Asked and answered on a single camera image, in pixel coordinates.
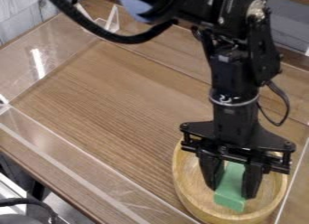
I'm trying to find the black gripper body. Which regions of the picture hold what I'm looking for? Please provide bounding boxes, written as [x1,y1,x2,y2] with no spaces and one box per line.
[179,104,295,174]

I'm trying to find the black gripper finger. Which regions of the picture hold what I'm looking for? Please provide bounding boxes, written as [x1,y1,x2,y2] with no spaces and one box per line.
[199,150,224,191]
[242,163,263,200]

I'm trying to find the green rectangular block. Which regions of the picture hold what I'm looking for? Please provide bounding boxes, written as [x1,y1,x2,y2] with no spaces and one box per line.
[214,162,246,212]

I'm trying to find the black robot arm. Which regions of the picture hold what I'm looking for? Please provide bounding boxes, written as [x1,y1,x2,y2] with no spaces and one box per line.
[119,0,295,199]

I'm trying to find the brown wooden bowl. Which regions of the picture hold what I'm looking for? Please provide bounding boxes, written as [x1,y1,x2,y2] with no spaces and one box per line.
[171,143,287,224]

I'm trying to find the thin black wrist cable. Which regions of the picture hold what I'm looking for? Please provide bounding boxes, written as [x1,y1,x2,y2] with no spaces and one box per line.
[255,80,291,127]

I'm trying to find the clear acrylic tray wall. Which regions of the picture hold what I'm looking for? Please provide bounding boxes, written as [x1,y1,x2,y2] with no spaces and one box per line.
[0,15,309,224]

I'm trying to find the clear acrylic corner bracket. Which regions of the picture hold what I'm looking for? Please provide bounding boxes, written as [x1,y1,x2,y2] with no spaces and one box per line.
[74,3,119,33]

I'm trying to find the black cable lower left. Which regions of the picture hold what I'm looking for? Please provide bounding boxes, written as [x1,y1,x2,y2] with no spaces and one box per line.
[0,198,58,224]

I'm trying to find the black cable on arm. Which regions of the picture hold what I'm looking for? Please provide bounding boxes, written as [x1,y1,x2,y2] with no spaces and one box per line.
[40,0,179,45]

